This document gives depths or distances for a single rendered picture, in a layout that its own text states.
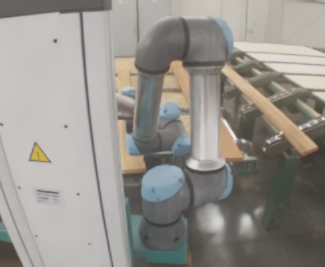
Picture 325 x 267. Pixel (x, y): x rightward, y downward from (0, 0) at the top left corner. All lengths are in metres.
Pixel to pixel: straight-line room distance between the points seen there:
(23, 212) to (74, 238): 0.15
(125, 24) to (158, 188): 6.57
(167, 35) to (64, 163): 0.37
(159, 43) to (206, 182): 0.39
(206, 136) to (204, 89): 0.13
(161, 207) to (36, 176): 0.34
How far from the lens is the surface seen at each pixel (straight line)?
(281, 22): 8.70
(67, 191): 0.65
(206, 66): 0.71
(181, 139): 0.95
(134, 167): 1.61
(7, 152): 0.67
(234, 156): 1.76
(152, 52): 0.68
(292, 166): 2.20
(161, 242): 0.85
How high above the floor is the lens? 1.76
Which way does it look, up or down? 26 degrees down
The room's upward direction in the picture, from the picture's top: straight up
